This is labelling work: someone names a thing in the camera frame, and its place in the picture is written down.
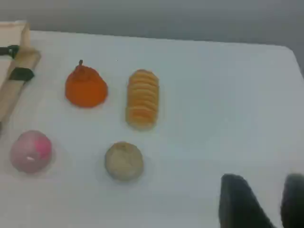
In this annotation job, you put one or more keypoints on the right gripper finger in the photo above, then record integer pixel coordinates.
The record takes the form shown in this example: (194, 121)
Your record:
(294, 204)
(237, 204)

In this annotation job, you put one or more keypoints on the pink toy peach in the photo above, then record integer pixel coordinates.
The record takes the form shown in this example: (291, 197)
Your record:
(29, 152)

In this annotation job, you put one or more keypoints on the beige round toy potato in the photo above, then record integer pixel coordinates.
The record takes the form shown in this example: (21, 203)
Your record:
(124, 161)

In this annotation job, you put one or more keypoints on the ridged golden toy bread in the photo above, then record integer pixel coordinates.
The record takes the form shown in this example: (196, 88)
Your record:
(142, 99)

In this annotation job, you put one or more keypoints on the orange toy pear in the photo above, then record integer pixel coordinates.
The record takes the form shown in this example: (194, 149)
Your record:
(85, 88)

